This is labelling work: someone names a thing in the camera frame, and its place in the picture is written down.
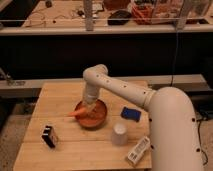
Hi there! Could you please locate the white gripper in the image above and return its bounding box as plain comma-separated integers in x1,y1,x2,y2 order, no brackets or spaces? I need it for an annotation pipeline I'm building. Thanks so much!
82,85,99,112

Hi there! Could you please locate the orange pepper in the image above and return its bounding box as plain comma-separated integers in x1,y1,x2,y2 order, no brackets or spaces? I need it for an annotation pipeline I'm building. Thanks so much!
68,108,87,117

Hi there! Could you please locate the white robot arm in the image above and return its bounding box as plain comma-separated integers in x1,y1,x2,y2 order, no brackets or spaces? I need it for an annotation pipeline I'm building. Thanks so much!
83,64,204,171

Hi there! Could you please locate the orange ceramic bowl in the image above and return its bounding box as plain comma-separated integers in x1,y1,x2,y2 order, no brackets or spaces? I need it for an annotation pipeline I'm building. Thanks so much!
75,99,107,129

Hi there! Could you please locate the blue sponge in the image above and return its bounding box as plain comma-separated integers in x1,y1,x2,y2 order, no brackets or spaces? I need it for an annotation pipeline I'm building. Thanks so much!
121,107,141,122

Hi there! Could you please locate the white plastic cup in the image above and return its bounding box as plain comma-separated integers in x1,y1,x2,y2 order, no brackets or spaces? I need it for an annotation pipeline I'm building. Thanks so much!
111,123,127,146

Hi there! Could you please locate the black small box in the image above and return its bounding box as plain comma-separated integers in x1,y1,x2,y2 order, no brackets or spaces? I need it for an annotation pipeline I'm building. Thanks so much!
42,125,58,148

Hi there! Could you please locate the wooden cutting board table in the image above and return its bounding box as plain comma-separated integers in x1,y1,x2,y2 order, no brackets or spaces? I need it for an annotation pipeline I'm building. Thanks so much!
13,82,149,171

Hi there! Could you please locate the white rectangular box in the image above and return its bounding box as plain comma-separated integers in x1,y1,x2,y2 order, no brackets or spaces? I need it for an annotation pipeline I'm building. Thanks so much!
125,136,150,167

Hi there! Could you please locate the black object on bench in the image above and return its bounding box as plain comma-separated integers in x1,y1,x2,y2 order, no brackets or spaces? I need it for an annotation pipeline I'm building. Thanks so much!
107,10,131,26

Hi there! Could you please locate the metal clamp left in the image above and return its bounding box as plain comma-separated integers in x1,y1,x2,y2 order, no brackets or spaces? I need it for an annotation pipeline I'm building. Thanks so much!
0,67,25,86

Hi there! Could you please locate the metal frame post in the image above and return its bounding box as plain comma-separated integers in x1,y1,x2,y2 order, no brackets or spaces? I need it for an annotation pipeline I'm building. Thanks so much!
83,0,94,31

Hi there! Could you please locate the black hanging cable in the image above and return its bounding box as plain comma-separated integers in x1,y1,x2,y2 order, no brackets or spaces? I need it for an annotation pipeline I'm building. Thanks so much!
170,23,180,88

